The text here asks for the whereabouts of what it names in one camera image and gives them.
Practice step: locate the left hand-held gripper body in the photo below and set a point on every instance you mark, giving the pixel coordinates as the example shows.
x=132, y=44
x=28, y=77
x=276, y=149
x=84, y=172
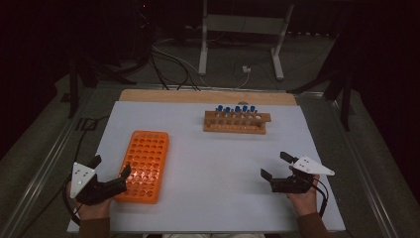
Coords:
x=82, y=178

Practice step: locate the person's right hand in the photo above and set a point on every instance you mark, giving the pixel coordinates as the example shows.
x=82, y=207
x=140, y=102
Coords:
x=305, y=203

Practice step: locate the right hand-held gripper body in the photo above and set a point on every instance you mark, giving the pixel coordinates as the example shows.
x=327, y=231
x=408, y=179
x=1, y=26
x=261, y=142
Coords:
x=297, y=184

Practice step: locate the metal frame rail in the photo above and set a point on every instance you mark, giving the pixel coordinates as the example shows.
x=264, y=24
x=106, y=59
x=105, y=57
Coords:
x=363, y=172
x=43, y=168

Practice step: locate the blue-capped test tube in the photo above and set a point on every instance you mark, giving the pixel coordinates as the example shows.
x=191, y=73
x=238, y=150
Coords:
x=244, y=108
x=252, y=108
x=237, y=108
x=227, y=109
x=220, y=107

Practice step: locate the wooden test tube rack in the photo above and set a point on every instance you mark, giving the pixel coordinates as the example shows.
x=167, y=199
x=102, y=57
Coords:
x=211, y=129

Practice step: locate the grey metal stand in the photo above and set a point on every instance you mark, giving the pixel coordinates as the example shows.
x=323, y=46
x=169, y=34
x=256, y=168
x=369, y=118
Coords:
x=242, y=23

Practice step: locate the white plug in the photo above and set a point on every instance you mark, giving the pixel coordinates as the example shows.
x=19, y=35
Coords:
x=246, y=69

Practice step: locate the black tripod stand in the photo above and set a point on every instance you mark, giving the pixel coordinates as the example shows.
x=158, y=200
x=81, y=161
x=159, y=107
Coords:
x=345, y=99
x=73, y=86

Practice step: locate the white table mat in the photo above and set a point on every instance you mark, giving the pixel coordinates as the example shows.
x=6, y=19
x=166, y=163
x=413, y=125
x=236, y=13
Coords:
x=211, y=172

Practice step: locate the dark equipment with red light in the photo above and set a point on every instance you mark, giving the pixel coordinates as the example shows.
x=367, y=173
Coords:
x=143, y=20

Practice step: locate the person's left hand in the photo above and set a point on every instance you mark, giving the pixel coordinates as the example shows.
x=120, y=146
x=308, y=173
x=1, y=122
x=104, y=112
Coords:
x=95, y=211

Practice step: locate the orange plastic tube rack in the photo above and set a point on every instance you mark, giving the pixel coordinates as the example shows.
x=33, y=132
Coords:
x=148, y=155

